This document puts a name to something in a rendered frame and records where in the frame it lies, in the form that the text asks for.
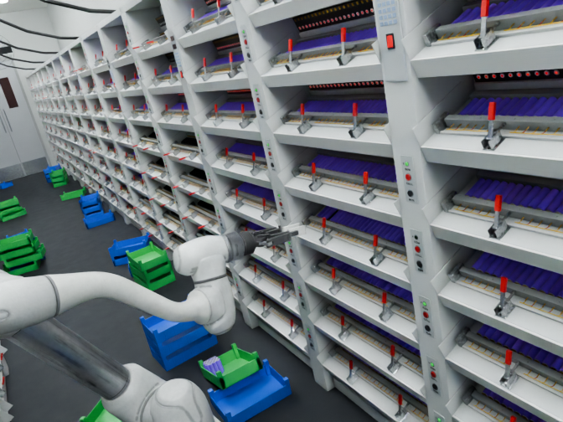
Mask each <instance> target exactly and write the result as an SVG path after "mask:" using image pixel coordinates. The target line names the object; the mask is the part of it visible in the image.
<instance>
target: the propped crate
mask: <svg viewBox="0 0 563 422"><path fill-rule="evenodd" d="M231 346H232V350H230V351H228V352H227V353H224V354H222V355H220V356H218V357H217V358H219V359H220V361H221V363H222V365H223V368H224V372H223V373H222V372H221V371H217V372H215V373H216V375H217V376H216V375H214V374H212V373H211V372H210V371H208V370H207V369H205V368H204V365H203V360H199V361H198V363H199V366H200V369H201V371H202V374H203V376H204V377H205V378H207V379H208V380H209V381H210V382H212V383H214V384H215V385H217V386H218V387H219V388H221V389H223V390H225V389H227V388H228V387H230V386H232V385H234V384H235V383H238V382H239V381H241V380H242V379H244V378H247V377H249V376H251V375H252V374H253V373H256V372H258V371H259V370H261V369H263V367H262V364H261V360H260V358H259V356H258V353H257V352H253V353H252V354H251V353H248V352H246V351H244V350H241V349H239V348H237V346H236V344H235V343H233V344H231Z"/></svg>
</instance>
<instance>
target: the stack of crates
mask: <svg viewBox="0 0 563 422"><path fill-rule="evenodd" d="M139 318H140V321H141V324H142V328H143V331H144V332H145V335H146V338H147V342H148V345H149V347H150V350H151V353H152V356H153V357H154V358H155V359H156V360H157V361H158V362H159V364H160V365H161V366H162V367H163V368H164V369H165V370H166V371H168V370H170V369H172V368H175V367H176V366H178V365H179V364H181V363H183V362H185V361H187V360H189V359H190V358H192V357H194V356H196V355H198V354H199V353H201V352H203V351H205V350H206V349H208V348H210V347H213V346H214V345H215V344H217V343H218V341H217V337H216V335H214V334H210V333H209V332H208V331H206V330H205V329H204V326H203V325H200V324H198V323H196V322H195V321H191V322H171V321H167V320H164V319H162V318H159V317H157V316H151V317H149V318H147V319H145V318H144V316H141V317H139Z"/></svg>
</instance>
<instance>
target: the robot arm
mask: <svg viewBox="0 0 563 422"><path fill-rule="evenodd" d="M306 233H307V231H306V225H302V226H300V223H297V224H292V225H288V226H285V227H282V226H281V225H278V228H277V227H273V228H269V229H262V230H257V231H251V232H249V231H243V232H239V233H237V232H230V233H227V234H221V235H207V236H203V237H199V238H196V239H192V240H190V241H188V242H186V243H184V244H181V245H180V246H178V247H177V248H176V249H175V250H174V252H173V264H174V268H175V270H176V271H177V272H178V273H179V274H181V275H191V276H192V279H193V281H194V287H195V289H193V291H191V292H190V293H189V295H188V298H187V300H186V301H184V302H175V301H170V300H169V299H167V298H165V297H163V296H160V295H159V294H157V293H155V292H153V291H150V290H148V289H147V288H145V287H143V286H140V285H138V284H137V283H135V282H133V281H131V280H128V279H126V278H124V277H122V276H119V275H114V274H111V273H106V272H96V271H94V272H81V273H72V274H59V275H40V276H34V277H25V278H24V277H22V276H16V275H10V274H9V273H7V272H5V271H3V270H0V339H4V338H7V339H8V340H9V341H11V342H13V343H15V344H17V345H18V346H20V347H21V348H23V349H24V350H26V351H28V352H29V353H32V354H33V355H34V356H36V357H37V358H40V359H41V360H43V361H44V362H46V363H47V364H49V365H51V366H52V367H54V368H56V369H58V370H59V371H60V372H62V373H64V374H66V375H67V376H69V377H71V378H72V379H74V380H75V381H77V382H79V383H81V384H82V385H84V386H86V387H87V388H88V389H90V390H92V391H94V392H95V393H97V394H99V395H100V396H101V402H102V405H103V407H104V409H105V410H106V411H108V412H109V413H110V414H112V415H114V416H115V417H117V418H118V419H119V420H120V421H122V422H215V421H214V416H213V414H212V411H211V408H210V406H209V403H208V400H207V399H206V397H205V395H204V393H203V392H202V390H201V389H200V388H199V387H198V386H197V385H196V384H194V383H193V382H191V381H189V380H187V379H184V378H176V379H172V380H169V381H165V380H163V379H161V378H159V377H158V376H157V375H155V374H154V373H151V372H149V371H148V370H146V369H145V368H143V367H141V366H139V365H137V364H135V363H129V364H125V365H121V364H120V363H119V362H117V361H116V360H114V359H113V358H111V357H109V356H108V355H107V354H105V353H104V352H102V351H101V350H100V349H98V348H97V347H95V346H94V345H92V344H91V343H89V342H87V341H86V340H85V339H84V338H83V337H81V336H79V335H78V334H76V333H75V332H73V331H72V330H70V329H69V328H68V327H66V326H65V325H63V324H62V323H60V322H59V321H57V320H56V319H54V317H56V316H58V315H60V314H62V313H63V312H65V311H68V310H69V309H71V308H73V307H75V306H78V305H79V304H81V303H83V302H85V301H88V300H91V299H94V298H99V297H104V298H110V299H113V300H116V301H119V302H122V303H124V304H127V305H128V306H132V307H135V308H137V309H139V310H141V311H144V312H146V313H149V314H151V315H154V316H155V317H159V318H162V319H164V320H167V321H171V322H191V321H195V322H196V323H198V324H200V325H203V326H204V329H205V330H206V331H208V332H209V333H210V334H214V335H221V334H224V333H226V332H228V331H229V330H230V329H231V328H232V327H233V325H234V324H235V300H234V296H233V292H232V289H231V286H230V283H229V280H228V277H227V274H226V263H230V262H232V261H235V260H240V259H242V258H243V256H245V255H250V254H253V253H254V252H255V249H256V247H263V246H264V245H266V247H267V248H271V247H272V246H274V245H277V244H282V243H285V242H287V241H291V240H292V238H293V237H296V236H299V235H303V234H306Z"/></svg>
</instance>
